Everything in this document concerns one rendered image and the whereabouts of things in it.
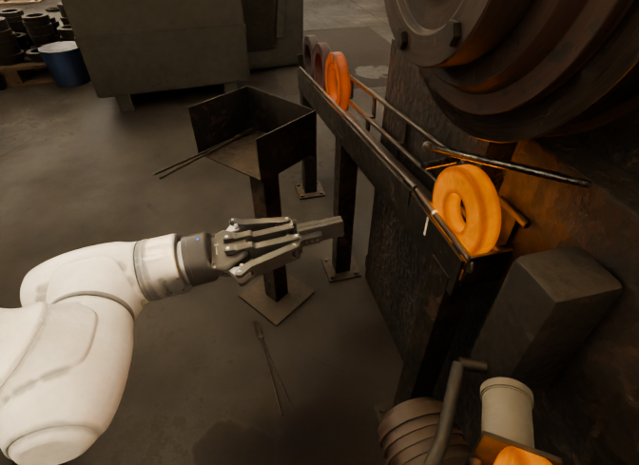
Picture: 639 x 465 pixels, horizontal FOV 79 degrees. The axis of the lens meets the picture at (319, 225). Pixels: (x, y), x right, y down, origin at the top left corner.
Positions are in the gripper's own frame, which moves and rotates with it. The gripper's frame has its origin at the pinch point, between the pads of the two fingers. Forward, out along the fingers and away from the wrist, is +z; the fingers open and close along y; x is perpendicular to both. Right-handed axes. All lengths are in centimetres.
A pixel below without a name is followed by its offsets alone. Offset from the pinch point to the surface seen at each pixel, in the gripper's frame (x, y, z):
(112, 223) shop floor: -68, -110, -76
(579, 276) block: 3.2, 21.1, 26.2
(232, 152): -14, -55, -13
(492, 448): -5.2, 32.7, 9.7
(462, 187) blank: 2.3, 0.2, 23.2
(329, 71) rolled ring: -7, -82, 23
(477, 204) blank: 2.2, 4.7, 23.2
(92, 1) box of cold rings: -1, -235, -77
